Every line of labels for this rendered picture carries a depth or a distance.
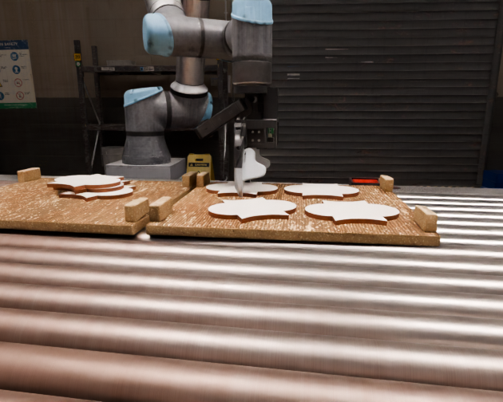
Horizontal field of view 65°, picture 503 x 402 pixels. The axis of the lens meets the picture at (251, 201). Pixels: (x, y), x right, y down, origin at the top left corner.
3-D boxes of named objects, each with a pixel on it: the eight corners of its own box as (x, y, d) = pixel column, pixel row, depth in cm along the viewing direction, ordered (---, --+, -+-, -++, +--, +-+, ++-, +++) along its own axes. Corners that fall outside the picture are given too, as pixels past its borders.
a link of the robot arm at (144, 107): (123, 130, 126) (120, 86, 123) (165, 129, 131) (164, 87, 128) (127, 132, 115) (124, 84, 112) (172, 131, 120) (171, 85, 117)
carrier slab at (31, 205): (38, 183, 97) (37, 177, 96) (200, 188, 91) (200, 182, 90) (-108, 223, 63) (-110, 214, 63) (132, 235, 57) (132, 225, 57)
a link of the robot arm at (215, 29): (192, 22, 84) (207, 11, 74) (241, 27, 88) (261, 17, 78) (193, 61, 85) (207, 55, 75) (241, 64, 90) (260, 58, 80)
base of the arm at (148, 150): (132, 159, 133) (130, 128, 131) (176, 159, 132) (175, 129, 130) (114, 164, 118) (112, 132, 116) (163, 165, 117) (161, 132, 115)
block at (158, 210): (162, 212, 64) (161, 195, 63) (173, 212, 64) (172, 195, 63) (148, 222, 58) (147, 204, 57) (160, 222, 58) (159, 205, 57)
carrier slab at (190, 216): (203, 188, 91) (203, 181, 91) (386, 192, 86) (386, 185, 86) (145, 234, 57) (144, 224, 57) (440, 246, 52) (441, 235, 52)
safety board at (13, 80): (-6, 108, 553) (-15, 40, 532) (37, 108, 549) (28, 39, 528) (-6, 108, 550) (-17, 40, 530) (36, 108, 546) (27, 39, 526)
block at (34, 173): (35, 178, 95) (33, 167, 95) (41, 178, 95) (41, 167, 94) (17, 183, 89) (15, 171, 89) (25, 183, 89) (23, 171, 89)
